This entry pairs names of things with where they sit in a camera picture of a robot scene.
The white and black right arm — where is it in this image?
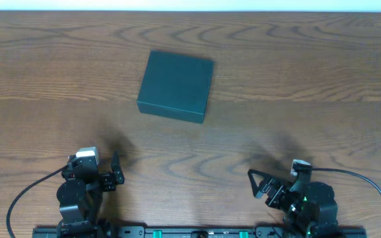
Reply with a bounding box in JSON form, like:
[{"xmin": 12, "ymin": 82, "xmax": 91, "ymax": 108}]
[{"xmin": 247, "ymin": 165, "xmax": 340, "ymax": 237}]

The dark green box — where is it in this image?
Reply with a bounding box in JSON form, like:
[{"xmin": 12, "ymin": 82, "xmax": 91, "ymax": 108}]
[{"xmin": 137, "ymin": 50, "xmax": 214, "ymax": 124}]

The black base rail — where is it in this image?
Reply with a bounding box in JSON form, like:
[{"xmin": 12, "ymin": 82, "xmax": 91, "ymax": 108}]
[{"xmin": 32, "ymin": 226, "xmax": 367, "ymax": 238}]

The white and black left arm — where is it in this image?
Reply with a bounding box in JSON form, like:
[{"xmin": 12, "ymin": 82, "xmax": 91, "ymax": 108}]
[{"xmin": 56, "ymin": 147, "xmax": 125, "ymax": 238}]

